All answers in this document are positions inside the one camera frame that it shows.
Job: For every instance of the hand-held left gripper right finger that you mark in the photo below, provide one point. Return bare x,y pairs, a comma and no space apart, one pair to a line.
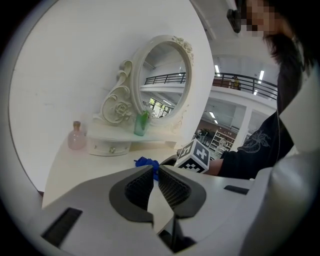
212,200

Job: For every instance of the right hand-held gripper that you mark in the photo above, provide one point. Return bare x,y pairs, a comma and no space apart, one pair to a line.
195,156

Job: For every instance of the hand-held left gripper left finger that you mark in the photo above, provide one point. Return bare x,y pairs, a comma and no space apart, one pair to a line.
100,200

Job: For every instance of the blue cloth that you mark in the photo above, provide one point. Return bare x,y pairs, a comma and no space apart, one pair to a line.
145,161

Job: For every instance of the person's right forearm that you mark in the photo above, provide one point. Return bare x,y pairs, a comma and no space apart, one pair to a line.
245,160

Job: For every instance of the cream white dressing table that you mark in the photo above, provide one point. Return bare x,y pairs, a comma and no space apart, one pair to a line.
82,170

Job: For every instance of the white display rack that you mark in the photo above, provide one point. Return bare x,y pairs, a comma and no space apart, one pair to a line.
222,140

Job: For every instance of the green glass vase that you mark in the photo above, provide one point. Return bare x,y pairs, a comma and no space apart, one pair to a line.
140,128

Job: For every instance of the pink glass bottle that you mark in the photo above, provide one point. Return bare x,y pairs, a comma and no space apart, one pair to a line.
76,140

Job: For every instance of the black balcony railing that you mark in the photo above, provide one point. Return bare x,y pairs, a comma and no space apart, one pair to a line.
250,82

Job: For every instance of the person's torso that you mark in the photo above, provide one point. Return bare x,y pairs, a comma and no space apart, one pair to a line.
285,100

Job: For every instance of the person's head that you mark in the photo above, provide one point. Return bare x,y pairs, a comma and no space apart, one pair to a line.
257,17

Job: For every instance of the oval mirror with ornate frame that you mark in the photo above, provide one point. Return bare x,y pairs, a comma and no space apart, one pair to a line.
165,82

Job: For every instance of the black head-mounted camera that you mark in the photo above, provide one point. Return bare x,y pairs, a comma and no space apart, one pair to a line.
233,20

